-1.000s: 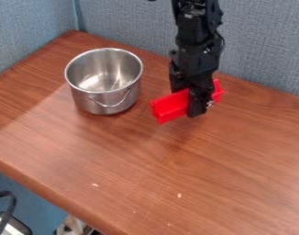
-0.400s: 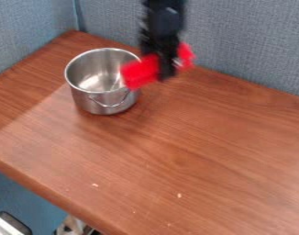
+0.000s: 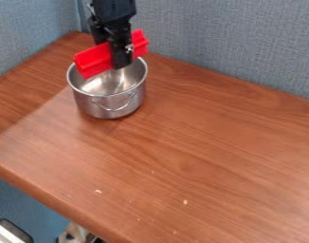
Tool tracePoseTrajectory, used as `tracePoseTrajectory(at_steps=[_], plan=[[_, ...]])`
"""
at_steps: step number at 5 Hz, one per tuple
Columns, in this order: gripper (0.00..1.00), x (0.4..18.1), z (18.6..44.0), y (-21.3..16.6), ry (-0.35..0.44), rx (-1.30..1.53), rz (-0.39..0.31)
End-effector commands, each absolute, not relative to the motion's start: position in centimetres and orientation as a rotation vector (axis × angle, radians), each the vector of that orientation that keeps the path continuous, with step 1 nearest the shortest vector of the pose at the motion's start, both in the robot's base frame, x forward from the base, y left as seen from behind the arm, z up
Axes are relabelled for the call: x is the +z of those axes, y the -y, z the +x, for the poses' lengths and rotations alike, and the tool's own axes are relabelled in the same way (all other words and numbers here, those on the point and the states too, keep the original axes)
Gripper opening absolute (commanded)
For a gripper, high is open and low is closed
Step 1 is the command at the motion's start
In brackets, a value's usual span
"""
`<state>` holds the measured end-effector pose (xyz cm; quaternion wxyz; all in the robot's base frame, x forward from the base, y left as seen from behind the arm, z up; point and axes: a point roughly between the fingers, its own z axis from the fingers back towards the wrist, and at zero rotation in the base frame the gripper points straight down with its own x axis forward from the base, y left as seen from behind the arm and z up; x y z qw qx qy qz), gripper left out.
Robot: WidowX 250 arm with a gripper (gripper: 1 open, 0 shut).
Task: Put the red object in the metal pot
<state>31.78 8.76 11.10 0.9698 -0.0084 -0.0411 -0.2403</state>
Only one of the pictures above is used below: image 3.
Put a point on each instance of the grey object under table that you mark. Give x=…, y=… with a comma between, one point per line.
x=12, y=234

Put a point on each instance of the metal pot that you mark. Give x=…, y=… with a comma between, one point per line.
x=112, y=94

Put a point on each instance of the white object under table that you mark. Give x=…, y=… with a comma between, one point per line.
x=76, y=234

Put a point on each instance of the red plastic block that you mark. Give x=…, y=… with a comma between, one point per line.
x=95, y=60

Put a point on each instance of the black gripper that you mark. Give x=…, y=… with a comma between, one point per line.
x=110, y=23

